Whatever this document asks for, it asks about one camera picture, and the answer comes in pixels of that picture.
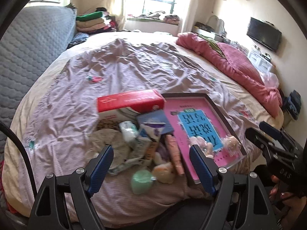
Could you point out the dark patterned cloth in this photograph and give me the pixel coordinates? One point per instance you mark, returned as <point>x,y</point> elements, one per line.
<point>78,40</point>

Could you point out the red tissue box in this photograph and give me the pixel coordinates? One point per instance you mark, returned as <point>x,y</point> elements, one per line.
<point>127,100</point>

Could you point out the clear plastic bag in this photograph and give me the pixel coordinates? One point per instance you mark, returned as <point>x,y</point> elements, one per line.
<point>271,79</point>

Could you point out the green patterned cloth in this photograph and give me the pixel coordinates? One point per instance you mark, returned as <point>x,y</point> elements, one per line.
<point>213,45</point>

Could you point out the white printed packet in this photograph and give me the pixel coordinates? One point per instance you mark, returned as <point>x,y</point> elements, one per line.
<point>153,130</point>

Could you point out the clothes on window sill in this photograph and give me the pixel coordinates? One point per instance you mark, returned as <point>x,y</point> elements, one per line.
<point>163,16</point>

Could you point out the pink quilt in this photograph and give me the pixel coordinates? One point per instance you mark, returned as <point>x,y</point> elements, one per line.
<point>239,69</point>

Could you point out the grey quilted headboard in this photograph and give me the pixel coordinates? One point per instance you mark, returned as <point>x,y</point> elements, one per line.
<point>28,52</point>

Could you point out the pink box tray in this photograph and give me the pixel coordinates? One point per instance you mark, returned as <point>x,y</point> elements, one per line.
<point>177,115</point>

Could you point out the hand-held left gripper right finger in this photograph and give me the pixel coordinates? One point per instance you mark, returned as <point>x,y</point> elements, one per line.
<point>201,167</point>

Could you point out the cream plush toy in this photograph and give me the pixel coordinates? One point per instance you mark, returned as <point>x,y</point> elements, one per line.
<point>163,172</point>

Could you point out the person's right hand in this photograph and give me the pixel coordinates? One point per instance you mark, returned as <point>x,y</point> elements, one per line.
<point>275,191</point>

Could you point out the blue bag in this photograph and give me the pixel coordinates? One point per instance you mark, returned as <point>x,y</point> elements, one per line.
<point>293,103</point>

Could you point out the leopard print cloth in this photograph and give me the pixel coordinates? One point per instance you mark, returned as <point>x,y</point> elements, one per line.
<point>108,124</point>

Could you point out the white framed mirror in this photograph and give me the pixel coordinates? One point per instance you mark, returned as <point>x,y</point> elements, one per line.
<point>214,22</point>

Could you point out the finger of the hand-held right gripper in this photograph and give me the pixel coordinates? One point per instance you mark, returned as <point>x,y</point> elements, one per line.
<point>268,127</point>
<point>256,136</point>

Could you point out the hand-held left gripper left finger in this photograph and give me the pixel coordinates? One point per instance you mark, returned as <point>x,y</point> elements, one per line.
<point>103,165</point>

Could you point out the wrapped pink towel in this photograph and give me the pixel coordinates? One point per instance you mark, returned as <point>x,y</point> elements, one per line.
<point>174,151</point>

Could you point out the white cabinet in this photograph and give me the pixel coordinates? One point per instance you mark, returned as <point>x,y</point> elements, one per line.
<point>259,60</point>

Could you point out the cream curtain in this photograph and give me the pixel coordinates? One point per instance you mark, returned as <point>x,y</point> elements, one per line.
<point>122,4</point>
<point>189,4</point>

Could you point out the floral fabric scrunchie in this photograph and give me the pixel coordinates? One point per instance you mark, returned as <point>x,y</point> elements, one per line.
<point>105,136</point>

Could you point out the stack of folded clothes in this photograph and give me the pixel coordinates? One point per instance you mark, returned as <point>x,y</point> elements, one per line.
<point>93,22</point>

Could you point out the black television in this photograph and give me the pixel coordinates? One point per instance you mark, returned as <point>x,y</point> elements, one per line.
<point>263,34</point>

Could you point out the navy blue box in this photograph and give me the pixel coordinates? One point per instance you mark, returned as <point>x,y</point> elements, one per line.
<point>153,119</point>

